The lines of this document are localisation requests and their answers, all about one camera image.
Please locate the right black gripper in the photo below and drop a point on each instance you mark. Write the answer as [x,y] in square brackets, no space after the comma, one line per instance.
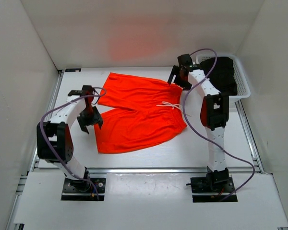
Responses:
[175,70]

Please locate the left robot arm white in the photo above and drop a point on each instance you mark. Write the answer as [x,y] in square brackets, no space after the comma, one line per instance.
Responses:
[54,141]

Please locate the white plastic basket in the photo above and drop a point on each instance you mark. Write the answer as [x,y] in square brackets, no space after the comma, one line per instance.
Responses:
[240,76]

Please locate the aluminium rail front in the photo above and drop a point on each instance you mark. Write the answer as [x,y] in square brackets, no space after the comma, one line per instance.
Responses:
[150,170]

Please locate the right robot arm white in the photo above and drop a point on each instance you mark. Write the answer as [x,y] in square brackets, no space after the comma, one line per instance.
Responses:
[214,116]

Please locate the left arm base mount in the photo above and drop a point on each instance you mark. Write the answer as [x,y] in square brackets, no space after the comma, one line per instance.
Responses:
[78,190]

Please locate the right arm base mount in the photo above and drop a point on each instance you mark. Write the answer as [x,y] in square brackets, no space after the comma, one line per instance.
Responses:
[216,186]

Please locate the black folded shorts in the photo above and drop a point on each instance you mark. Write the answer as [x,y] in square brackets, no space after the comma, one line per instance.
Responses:
[222,77]

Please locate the orange shorts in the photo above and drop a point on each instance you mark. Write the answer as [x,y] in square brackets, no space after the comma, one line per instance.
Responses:
[144,113]

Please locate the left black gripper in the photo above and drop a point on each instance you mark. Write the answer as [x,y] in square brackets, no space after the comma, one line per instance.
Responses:
[96,119]

